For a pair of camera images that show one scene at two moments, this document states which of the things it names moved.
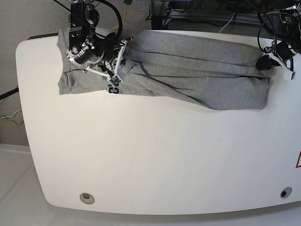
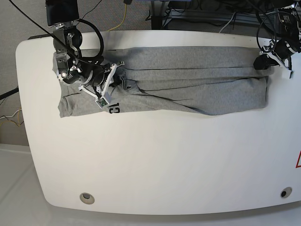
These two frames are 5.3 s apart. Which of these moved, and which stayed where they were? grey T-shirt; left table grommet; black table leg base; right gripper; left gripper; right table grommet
Moved: grey T-shirt; right gripper
Stayed: right table grommet; black table leg base; left gripper; left table grommet
